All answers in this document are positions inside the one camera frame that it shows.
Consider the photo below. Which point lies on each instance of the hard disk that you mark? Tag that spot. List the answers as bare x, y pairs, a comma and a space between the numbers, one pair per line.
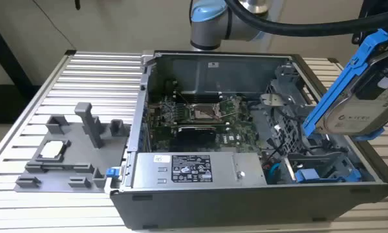
353, 114

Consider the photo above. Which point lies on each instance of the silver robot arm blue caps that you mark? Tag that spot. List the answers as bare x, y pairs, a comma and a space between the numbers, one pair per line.
210, 29

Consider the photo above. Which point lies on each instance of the blue empty disk carrier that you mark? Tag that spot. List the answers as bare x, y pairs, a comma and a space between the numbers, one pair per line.
307, 175

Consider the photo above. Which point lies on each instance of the grey metal drive cage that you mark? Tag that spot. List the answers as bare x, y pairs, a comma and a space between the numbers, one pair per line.
287, 126

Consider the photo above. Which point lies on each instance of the green Dell motherboard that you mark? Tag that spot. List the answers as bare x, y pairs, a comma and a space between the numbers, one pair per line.
243, 138

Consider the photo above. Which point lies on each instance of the CPU socket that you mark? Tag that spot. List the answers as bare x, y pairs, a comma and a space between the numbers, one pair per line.
201, 114

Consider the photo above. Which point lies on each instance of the black graphics card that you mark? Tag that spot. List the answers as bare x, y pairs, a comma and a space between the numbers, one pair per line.
198, 136

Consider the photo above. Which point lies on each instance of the black open PC case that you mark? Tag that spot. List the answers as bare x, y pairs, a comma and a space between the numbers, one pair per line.
214, 208

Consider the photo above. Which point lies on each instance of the silver power supply unit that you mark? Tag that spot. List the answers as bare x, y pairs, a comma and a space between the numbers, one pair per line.
149, 170

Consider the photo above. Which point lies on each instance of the blue case latch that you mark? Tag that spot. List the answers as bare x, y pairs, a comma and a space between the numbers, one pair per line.
112, 172

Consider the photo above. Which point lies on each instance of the grey parts rack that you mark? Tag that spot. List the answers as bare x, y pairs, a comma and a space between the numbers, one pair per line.
68, 157

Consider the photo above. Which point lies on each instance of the silver CPU chip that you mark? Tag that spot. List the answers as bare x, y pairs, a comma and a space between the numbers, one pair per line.
54, 148

